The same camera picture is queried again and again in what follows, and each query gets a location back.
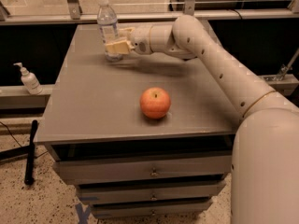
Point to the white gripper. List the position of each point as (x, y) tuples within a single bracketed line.
[(140, 39)]

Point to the clear plastic water bottle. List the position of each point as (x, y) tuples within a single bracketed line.
[(107, 21)]

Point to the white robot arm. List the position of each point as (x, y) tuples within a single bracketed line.
[(264, 185)]

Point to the white pump dispenser bottle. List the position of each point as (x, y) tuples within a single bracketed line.
[(29, 80)]

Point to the red apple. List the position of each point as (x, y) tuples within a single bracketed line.
[(154, 103)]

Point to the grey drawer cabinet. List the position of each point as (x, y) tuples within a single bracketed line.
[(93, 112)]

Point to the top grey drawer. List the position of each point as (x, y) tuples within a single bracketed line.
[(142, 168)]

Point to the grey drawer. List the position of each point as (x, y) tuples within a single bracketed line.
[(158, 192), (150, 208), (142, 168)]

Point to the middle grey drawer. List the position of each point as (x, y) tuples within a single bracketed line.
[(158, 192)]

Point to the black stand leg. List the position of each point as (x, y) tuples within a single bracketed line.
[(29, 180)]

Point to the bottom grey drawer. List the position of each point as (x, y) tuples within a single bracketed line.
[(150, 208)]

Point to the metal railing frame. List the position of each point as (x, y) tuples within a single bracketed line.
[(85, 11)]

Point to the metal bracket clamp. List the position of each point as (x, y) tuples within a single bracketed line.
[(284, 69)]

